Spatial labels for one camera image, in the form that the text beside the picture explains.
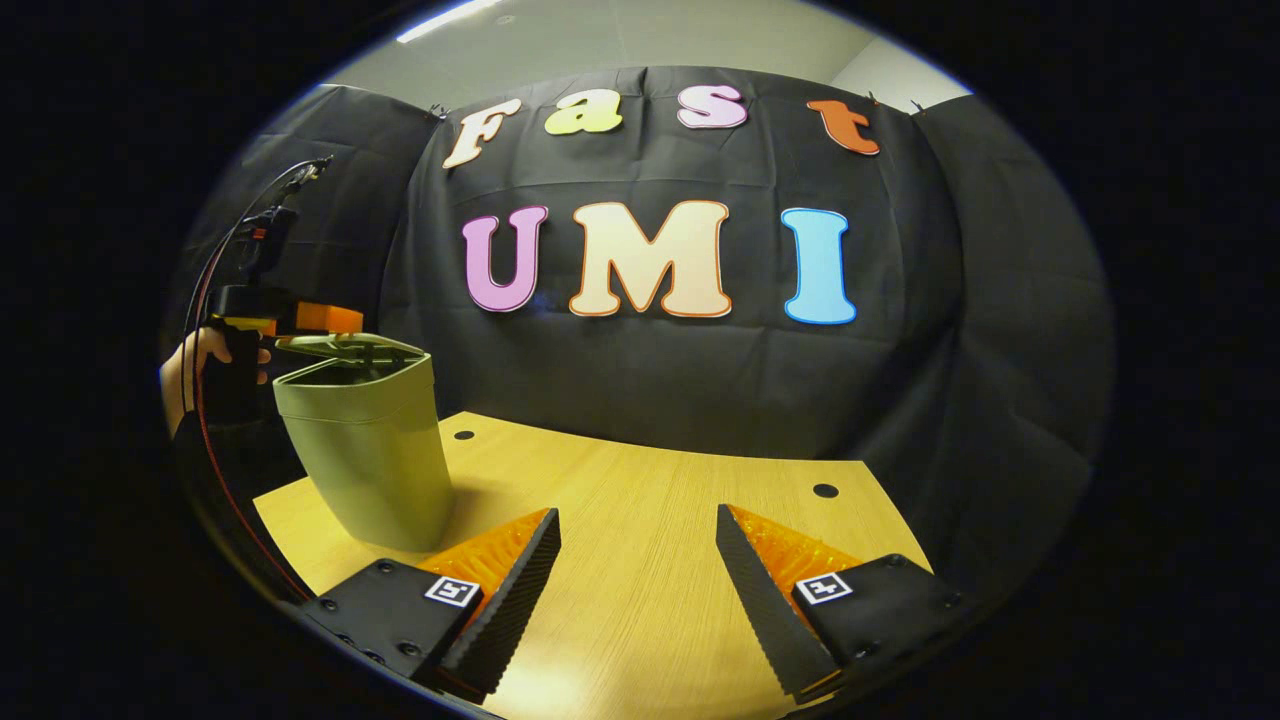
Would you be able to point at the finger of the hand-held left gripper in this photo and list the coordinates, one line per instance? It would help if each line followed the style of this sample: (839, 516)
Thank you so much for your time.
(330, 318)

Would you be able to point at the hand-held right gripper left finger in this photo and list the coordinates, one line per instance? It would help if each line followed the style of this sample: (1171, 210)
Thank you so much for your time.
(515, 595)

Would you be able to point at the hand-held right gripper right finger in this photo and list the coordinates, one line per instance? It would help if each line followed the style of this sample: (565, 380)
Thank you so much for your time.
(760, 605)

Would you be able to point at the green desktop garbage bin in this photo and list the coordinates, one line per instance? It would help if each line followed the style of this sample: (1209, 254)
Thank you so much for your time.
(370, 450)

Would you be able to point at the wooden desktop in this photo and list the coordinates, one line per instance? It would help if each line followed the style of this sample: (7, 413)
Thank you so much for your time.
(640, 540)

